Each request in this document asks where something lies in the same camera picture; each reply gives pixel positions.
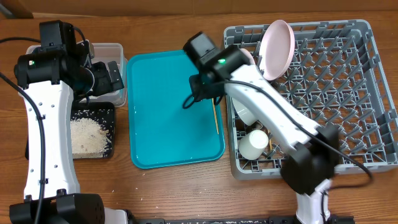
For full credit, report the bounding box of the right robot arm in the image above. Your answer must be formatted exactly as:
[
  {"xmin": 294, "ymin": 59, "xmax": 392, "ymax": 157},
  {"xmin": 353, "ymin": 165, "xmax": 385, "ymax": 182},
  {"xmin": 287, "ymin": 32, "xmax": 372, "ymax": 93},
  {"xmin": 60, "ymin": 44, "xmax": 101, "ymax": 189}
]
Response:
[{"xmin": 183, "ymin": 32, "xmax": 339, "ymax": 223}]

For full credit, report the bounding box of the pile of rice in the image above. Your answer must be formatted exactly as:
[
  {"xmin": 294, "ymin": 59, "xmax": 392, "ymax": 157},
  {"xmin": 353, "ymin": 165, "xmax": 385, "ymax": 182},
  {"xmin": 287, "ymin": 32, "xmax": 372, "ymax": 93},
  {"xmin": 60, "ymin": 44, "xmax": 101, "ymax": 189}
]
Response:
[{"xmin": 70, "ymin": 108, "xmax": 113, "ymax": 156}]

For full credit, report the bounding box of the grey dishwasher rack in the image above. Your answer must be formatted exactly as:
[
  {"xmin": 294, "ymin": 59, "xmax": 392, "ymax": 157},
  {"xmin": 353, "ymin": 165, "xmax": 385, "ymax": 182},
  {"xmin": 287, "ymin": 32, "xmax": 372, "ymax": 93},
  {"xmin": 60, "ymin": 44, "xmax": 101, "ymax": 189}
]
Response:
[{"xmin": 221, "ymin": 19, "xmax": 398, "ymax": 180}]

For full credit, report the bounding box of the black rectangular tray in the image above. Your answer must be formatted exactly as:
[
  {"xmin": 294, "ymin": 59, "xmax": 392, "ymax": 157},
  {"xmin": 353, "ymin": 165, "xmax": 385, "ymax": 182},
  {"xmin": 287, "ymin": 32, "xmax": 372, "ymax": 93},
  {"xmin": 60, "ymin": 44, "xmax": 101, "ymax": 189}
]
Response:
[{"xmin": 24, "ymin": 101, "xmax": 116, "ymax": 162}]

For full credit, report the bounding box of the clear plastic waste bin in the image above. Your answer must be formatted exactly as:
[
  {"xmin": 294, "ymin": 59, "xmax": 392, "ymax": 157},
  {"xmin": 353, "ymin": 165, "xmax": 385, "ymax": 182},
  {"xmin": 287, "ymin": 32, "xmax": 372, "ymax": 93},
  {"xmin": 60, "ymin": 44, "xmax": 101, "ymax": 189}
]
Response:
[{"xmin": 19, "ymin": 42, "xmax": 129, "ymax": 108}]

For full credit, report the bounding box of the white paper cup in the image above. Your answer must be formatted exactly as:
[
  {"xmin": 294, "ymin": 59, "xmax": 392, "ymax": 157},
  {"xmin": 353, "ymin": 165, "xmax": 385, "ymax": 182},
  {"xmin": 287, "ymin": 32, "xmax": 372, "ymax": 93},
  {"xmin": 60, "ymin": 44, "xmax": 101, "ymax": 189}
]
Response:
[{"xmin": 238, "ymin": 130, "xmax": 269, "ymax": 160}]

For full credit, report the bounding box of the grey bowl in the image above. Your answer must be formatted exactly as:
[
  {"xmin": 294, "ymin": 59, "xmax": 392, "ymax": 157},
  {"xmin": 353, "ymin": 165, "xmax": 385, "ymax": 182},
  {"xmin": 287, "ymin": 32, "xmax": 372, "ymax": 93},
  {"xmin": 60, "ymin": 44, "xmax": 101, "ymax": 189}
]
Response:
[{"xmin": 232, "ymin": 98, "xmax": 257, "ymax": 126}]

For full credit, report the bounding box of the pink small bowl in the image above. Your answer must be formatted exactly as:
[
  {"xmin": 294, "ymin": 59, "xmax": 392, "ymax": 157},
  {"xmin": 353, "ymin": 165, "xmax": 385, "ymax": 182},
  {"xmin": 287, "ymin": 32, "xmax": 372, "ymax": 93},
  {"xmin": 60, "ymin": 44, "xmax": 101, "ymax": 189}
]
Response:
[{"xmin": 240, "ymin": 48, "xmax": 256, "ymax": 65}]

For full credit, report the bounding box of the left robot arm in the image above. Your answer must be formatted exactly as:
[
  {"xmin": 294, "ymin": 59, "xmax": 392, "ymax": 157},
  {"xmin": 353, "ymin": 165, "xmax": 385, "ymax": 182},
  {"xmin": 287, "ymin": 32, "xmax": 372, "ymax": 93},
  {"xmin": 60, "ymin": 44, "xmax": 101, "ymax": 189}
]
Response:
[{"xmin": 9, "ymin": 21, "xmax": 135, "ymax": 223}]

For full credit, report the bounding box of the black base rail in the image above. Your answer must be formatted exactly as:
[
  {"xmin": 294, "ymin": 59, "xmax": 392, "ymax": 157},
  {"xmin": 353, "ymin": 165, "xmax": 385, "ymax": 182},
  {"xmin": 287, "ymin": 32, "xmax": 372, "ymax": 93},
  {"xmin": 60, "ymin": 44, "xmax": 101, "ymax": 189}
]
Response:
[{"xmin": 130, "ymin": 214, "xmax": 355, "ymax": 224}]

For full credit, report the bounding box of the teal serving tray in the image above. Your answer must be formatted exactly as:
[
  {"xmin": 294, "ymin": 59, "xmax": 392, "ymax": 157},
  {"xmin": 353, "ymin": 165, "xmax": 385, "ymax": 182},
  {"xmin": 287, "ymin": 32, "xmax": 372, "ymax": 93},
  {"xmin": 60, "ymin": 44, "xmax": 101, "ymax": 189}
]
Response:
[{"xmin": 127, "ymin": 50, "xmax": 226, "ymax": 169}]

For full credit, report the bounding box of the large white plate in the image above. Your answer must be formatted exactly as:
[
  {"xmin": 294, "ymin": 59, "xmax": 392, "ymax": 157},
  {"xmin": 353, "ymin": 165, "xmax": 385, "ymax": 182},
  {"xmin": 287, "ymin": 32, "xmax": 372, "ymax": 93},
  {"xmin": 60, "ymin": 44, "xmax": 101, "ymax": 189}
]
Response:
[{"xmin": 258, "ymin": 20, "xmax": 295, "ymax": 81}]

